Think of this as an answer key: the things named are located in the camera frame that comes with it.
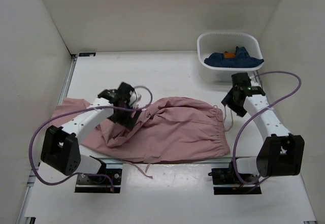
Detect pink trousers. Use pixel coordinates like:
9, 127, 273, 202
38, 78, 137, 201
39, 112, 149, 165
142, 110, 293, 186
51, 96, 231, 179

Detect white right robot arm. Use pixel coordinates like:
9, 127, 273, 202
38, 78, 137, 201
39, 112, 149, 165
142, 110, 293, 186
222, 73, 305, 184

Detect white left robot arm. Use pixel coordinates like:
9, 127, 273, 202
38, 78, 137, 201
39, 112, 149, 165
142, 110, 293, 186
41, 83, 230, 183

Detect blue folded jeans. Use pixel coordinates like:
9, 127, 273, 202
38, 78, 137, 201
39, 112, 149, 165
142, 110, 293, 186
204, 46, 264, 69

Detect white plastic basket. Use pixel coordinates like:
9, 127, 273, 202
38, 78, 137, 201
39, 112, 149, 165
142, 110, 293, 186
197, 31, 264, 82

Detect dark corner label plate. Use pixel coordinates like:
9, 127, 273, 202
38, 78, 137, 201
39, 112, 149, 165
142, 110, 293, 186
78, 52, 96, 57

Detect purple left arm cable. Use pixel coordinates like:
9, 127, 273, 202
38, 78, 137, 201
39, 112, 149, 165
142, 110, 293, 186
29, 84, 153, 186

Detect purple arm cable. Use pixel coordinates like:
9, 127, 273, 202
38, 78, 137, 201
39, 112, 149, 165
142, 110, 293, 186
232, 71, 303, 188
29, 84, 153, 186

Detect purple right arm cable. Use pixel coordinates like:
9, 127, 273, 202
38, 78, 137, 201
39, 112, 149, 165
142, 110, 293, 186
232, 71, 303, 188

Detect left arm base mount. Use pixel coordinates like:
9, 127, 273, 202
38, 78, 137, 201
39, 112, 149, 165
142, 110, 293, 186
75, 159, 122, 194

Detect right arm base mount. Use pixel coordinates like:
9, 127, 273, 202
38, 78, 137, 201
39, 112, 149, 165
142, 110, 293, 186
208, 162, 262, 196

